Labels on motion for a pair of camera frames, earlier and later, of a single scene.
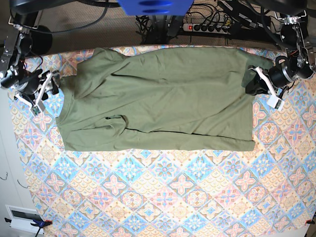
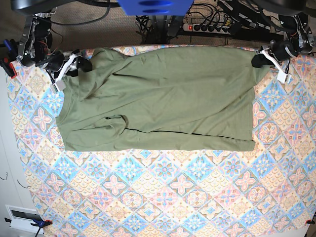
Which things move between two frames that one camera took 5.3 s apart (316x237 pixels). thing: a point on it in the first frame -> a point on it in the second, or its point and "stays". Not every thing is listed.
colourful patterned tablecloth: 270,192 stays
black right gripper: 258,87 -> 258,60
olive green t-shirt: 151,98 stays
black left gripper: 53,85 -> 83,63
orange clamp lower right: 309,221 stays
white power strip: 207,28 stays
